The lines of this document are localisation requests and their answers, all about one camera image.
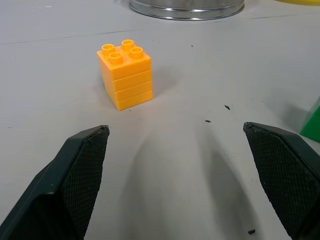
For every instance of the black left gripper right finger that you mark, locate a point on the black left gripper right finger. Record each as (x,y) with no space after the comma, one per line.
(285,172)

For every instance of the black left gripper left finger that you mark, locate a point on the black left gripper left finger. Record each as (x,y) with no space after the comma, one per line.
(67,180)

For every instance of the green toy block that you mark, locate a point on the green toy block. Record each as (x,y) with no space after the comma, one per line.
(312,122)

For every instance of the orange toy brick stack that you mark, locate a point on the orange toy brick stack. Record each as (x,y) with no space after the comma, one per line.
(126,75)

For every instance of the yellow round object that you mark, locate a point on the yellow round object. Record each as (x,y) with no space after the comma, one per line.
(298,1)

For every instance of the silver metal round container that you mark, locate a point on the silver metal round container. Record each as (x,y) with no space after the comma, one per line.
(186,8)

